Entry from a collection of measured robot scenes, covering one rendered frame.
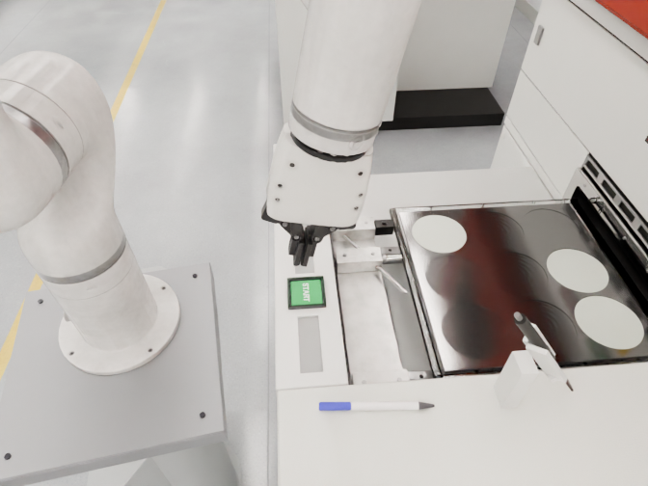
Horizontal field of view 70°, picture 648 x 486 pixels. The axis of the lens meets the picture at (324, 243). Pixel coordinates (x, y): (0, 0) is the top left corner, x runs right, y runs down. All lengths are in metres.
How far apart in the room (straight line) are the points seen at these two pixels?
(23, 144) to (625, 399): 0.73
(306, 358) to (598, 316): 0.48
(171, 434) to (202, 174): 1.97
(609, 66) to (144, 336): 0.94
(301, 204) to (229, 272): 1.57
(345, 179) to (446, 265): 0.42
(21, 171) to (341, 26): 0.32
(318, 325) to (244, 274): 1.36
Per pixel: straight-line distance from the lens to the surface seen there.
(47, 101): 0.58
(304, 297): 0.69
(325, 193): 0.47
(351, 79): 0.39
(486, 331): 0.78
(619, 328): 0.87
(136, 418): 0.76
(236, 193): 2.41
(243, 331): 1.84
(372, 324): 0.77
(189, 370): 0.77
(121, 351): 0.81
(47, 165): 0.55
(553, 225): 0.99
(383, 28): 0.37
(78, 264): 0.66
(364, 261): 0.82
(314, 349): 0.65
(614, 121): 1.02
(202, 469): 1.25
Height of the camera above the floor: 1.51
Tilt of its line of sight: 46 degrees down
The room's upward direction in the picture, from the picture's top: straight up
